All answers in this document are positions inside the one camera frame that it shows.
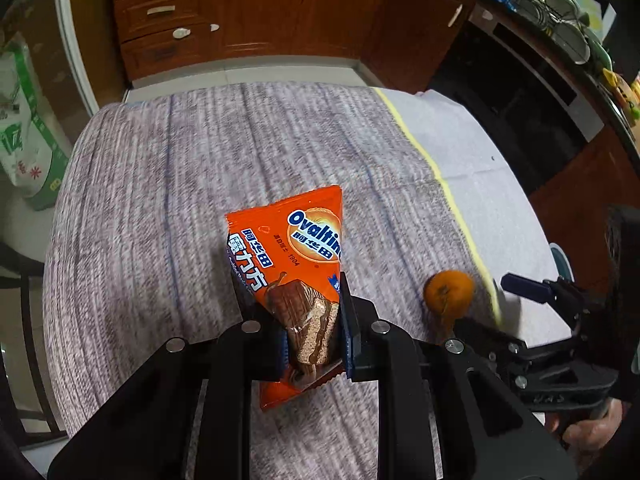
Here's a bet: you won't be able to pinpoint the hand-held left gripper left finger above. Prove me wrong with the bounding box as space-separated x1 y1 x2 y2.
47 264 291 480

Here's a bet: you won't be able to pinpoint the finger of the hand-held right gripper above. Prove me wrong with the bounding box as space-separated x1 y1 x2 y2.
452 316 531 369
501 273 583 326

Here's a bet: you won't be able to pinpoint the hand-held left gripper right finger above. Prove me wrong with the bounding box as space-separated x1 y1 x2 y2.
337 270 566 480

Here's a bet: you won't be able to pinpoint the orange tangerine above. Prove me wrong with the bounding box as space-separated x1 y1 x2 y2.
423 270 475 343

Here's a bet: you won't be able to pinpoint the orange chocolate wafer packet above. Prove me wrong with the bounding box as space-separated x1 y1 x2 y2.
225 186 347 413

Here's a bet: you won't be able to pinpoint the person's right hand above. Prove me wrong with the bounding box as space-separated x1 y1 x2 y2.
562 402 625 463

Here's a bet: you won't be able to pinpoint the wooden sink cabinet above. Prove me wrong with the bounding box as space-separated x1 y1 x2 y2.
527 125 640 271

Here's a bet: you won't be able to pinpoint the grey striped tablecloth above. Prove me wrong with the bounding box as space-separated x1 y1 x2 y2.
42 82 576 480

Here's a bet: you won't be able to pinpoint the built-in black oven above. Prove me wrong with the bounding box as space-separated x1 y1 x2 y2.
427 5 606 196

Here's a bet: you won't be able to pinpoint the black kitchen countertop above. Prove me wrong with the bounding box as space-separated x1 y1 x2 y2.
400 0 640 156

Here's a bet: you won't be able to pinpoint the yellow green kitchen utensils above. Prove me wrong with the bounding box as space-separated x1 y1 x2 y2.
600 67 640 128

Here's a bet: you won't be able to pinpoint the metal dish rack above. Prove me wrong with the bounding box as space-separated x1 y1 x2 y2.
507 0 613 66

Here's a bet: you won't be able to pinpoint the black metal chair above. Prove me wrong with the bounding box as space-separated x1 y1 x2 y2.
0 240 68 446

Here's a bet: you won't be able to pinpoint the wooden corner cabinet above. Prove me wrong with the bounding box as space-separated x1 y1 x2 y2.
360 0 476 93

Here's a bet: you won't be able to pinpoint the green white sack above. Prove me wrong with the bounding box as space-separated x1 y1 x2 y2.
0 35 70 211

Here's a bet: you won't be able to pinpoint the wooden drawer cabinet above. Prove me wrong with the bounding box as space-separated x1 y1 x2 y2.
110 0 396 83

